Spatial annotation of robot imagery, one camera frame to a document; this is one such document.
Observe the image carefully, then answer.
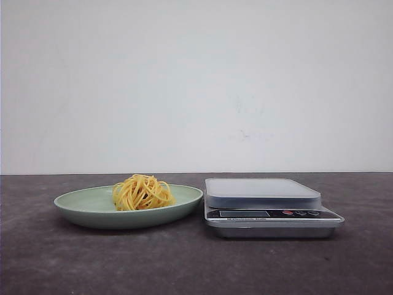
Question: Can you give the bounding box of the yellow vermicelli noodle bundle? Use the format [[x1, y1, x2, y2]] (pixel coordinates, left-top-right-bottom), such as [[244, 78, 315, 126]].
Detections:
[[112, 174, 176, 211]]

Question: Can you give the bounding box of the light green round plate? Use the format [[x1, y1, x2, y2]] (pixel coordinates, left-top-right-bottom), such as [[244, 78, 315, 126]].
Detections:
[[54, 184, 203, 230]]

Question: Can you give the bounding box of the silver digital kitchen scale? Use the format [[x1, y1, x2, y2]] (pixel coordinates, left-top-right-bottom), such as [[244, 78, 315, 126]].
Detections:
[[204, 178, 344, 238]]

